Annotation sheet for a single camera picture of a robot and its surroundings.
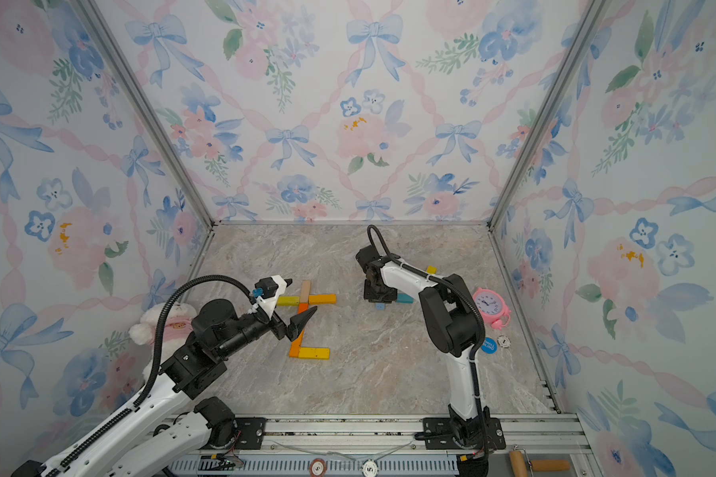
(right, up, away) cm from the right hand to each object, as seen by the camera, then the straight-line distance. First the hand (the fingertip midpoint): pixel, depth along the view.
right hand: (379, 296), depth 99 cm
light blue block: (0, -3, -4) cm, 4 cm away
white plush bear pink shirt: (-58, -6, -15) cm, 60 cm away
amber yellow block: (-19, -1, 0) cm, 19 cm away
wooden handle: (+31, -35, -30) cm, 55 cm away
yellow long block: (-19, -14, -13) cm, 27 cm away
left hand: (-19, +5, -31) cm, 37 cm away
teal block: (+8, 0, -3) cm, 9 cm away
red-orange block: (-24, -3, -5) cm, 25 cm away
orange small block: (-25, -13, -11) cm, 30 cm away
